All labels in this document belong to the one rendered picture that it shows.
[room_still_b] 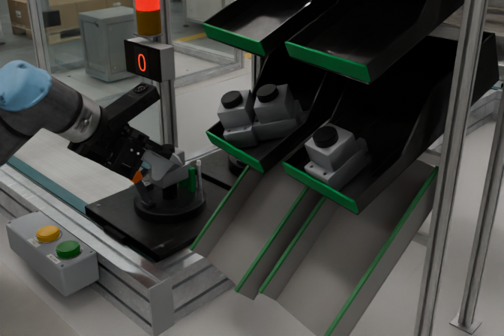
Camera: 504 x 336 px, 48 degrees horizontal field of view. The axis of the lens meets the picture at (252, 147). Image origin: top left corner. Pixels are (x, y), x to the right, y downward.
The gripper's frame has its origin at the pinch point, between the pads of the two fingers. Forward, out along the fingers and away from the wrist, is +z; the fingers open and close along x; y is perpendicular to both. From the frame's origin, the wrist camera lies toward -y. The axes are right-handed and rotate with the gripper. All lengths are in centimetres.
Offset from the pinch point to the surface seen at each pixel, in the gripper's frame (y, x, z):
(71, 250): 22.5, 0.3, -10.2
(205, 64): -46, -97, 87
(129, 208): 12.6, -4.5, 1.5
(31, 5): -21, -75, -1
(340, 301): 8.2, 45.0, -2.8
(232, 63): -50, -82, 86
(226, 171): -3.3, -2.4, 19.8
